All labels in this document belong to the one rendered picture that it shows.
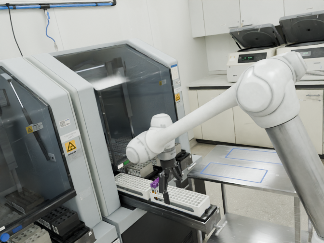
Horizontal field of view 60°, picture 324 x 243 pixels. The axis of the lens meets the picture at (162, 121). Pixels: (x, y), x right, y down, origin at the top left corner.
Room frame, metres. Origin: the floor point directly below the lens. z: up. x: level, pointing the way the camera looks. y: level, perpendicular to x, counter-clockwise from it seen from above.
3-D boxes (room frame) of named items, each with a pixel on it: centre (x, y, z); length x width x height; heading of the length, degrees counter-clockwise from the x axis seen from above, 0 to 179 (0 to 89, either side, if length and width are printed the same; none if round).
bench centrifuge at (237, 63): (3.53, -1.30, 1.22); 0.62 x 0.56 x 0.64; 137
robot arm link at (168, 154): (1.22, 0.00, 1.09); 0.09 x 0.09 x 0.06
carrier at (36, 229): (1.06, 0.66, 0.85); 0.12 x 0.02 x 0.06; 138
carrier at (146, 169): (1.55, 0.15, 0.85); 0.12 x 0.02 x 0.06; 139
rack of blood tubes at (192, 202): (1.20, -0.02, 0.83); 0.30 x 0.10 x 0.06; 49
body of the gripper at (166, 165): (1.22, 0.00, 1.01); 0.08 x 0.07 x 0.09; 139
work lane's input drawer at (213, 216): (1.29, 0.08, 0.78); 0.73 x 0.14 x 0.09; 49
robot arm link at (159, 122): (1.21, 0.01, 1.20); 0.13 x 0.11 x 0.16; 144
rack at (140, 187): (1.41, 0.22, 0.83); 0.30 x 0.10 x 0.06; 49
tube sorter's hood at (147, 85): (1.76, 0.27, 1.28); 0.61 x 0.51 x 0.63; 139
